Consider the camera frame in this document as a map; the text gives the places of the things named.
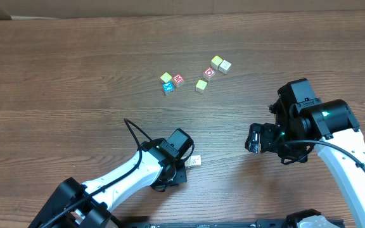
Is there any white block yellow S side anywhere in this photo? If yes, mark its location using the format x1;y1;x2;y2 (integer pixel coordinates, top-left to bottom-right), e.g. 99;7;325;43
190;155;202;167

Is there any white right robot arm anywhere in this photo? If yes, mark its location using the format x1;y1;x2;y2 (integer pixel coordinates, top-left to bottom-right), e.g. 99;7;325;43
245;79;365;227

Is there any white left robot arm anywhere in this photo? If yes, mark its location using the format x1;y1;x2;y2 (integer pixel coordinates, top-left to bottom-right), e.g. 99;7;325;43
30;129;195;227

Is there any white block upper right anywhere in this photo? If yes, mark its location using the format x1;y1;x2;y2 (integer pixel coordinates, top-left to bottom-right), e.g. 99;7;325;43
219;60;231;75

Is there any yellow block middle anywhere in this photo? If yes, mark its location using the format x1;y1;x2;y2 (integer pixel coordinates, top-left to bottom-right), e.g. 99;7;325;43
195;79;208;93

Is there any red circle picture block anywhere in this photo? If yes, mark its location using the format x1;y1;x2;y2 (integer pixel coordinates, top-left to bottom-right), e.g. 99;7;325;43
203;67;215;82

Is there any blue X letter block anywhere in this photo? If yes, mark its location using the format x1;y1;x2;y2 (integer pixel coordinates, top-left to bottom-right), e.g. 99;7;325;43
162;82;174;96

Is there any yellow block upper right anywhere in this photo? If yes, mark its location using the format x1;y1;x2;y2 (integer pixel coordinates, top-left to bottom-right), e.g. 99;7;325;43
210;55;223;70

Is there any red M letter block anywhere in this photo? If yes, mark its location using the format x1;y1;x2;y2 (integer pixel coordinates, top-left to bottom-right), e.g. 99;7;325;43
172;73;184;88

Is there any yellow block left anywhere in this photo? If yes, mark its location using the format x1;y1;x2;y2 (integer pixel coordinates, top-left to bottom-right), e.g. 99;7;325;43
160;72;172;84

